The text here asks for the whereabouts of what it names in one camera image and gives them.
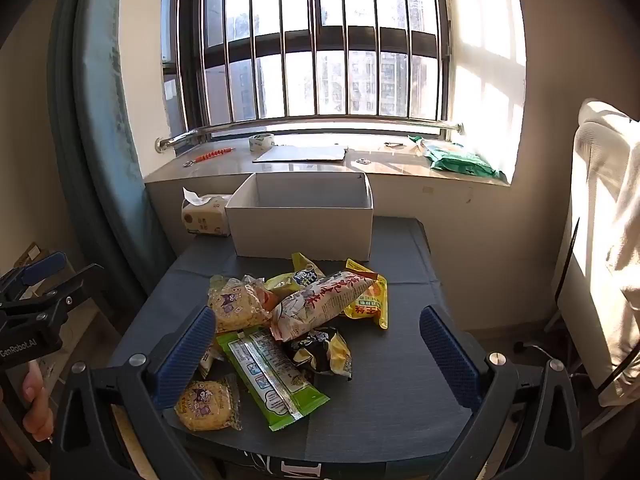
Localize round rice cracker packet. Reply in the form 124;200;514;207
174;375;243;433
207;274;281;333

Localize white shelf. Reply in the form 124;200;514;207
10;242;123;396

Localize tissue pack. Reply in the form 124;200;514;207
181;187;233;237

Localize blue curtain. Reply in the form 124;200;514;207
47;0;176;306

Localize person's left hand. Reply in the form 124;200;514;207
21;359;54;442

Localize yellow green blue-label snack packet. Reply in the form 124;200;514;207
264;251;326;301

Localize blue grey tablecloth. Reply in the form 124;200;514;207
107;216;488;466

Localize white cardboard box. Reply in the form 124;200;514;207
225;172;375;262

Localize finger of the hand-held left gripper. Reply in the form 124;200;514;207
46;262;104;309
0;252;68;301

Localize green plastic bag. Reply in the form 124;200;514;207
409;135;507;181

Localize green long snack packet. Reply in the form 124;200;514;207
216;326;331;432

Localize black office chair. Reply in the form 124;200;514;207
545;217;640;436

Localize white red large snack packet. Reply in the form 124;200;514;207
270;270;381;343

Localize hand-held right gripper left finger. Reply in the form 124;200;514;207
50;304;218;480

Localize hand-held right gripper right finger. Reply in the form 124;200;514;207
419;304;586;480

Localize black yellow snack packet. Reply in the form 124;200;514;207
282;327;353;378

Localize flat cardboard sheet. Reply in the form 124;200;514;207
252;146;349;163

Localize white cloth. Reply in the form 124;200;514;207
572;99;640;408

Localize metal window guard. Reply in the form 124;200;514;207
147;0;466;153

